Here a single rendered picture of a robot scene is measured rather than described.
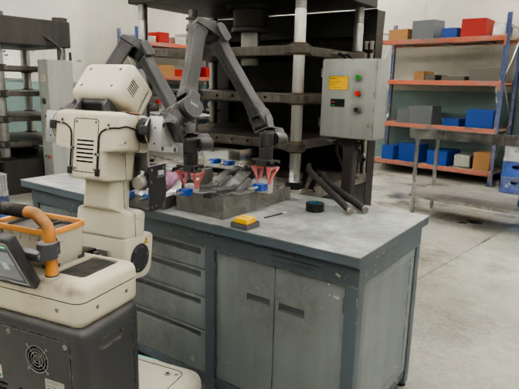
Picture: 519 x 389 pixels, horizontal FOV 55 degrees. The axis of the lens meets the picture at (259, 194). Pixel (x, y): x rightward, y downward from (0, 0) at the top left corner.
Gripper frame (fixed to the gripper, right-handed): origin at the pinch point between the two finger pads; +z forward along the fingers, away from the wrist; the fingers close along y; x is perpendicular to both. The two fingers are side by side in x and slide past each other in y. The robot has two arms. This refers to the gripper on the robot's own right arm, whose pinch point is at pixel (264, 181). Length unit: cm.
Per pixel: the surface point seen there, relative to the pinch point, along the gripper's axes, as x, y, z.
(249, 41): -91, 81, -68
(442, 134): -341, 31, -8
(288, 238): 16.5, -23.4, 15.6
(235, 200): 5.4, 10.0, 8.5
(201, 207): 13.4, 21.6, 12.3
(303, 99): -60, 20, -34
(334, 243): 11.5, -39.0, 15.3
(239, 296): 12.7, 0.5, 45.6
